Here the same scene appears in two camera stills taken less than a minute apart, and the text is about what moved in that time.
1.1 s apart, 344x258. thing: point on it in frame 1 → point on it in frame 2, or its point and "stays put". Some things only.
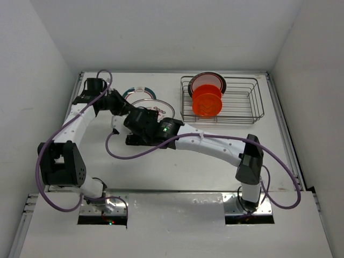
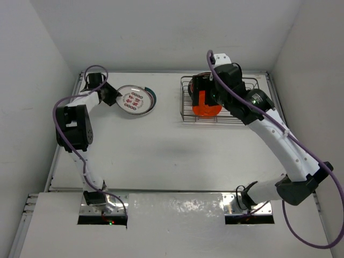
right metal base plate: x=231 y=206 stays put
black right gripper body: x=133 y=137 → x=214 y=97
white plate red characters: x=164 y=110 → x=134 y=99
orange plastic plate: x=207 y=104 stays put
